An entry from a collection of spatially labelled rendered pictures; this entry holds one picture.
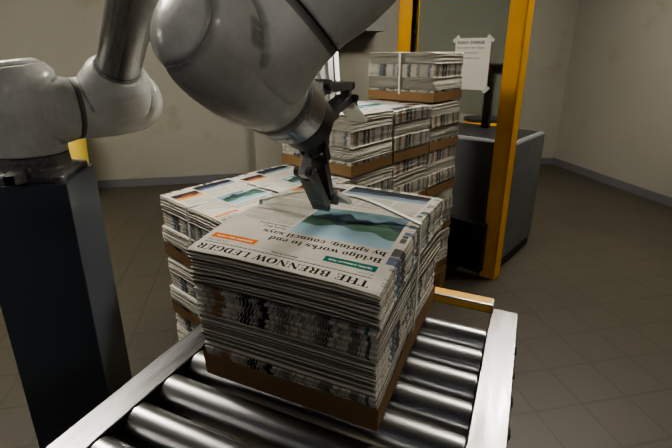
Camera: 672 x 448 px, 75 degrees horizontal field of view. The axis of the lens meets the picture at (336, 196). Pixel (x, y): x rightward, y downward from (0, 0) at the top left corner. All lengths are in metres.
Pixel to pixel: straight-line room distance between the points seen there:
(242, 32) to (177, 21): 0.05
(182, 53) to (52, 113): 0.86
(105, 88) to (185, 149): 3.52
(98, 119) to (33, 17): 3.69
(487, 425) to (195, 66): 0.58
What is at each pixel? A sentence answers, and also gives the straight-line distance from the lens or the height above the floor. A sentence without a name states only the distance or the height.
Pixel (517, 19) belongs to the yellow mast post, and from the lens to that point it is 2.51.
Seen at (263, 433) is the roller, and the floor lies 0.79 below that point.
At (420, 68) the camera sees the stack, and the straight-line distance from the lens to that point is 2.13.
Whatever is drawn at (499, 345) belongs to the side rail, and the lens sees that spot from 0.86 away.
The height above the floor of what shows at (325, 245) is 1.03.
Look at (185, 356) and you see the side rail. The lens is 0.83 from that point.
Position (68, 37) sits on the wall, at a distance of 4.81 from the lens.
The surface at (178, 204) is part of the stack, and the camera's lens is 1.49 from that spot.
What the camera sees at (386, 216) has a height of 1.04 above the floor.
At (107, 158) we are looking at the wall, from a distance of 4.87.
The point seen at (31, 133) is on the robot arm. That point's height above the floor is 1.11.
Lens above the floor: 1.29
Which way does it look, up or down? 18 degrees down
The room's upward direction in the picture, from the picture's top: straight up
